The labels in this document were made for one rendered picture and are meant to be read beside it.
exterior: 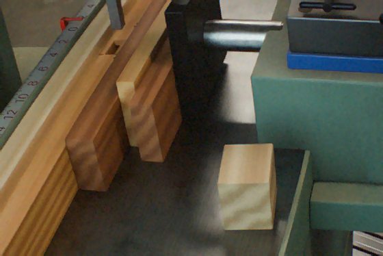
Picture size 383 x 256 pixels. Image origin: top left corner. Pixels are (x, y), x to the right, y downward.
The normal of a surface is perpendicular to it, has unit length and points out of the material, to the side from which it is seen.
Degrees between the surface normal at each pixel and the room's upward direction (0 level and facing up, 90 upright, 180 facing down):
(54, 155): 0
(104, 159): 90
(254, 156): 0
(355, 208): 90
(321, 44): 90
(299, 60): 90
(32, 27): 0
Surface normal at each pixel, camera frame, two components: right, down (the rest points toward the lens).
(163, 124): 0.96, 0.05
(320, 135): -0.26, 0.60
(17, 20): -0.14, -0.80
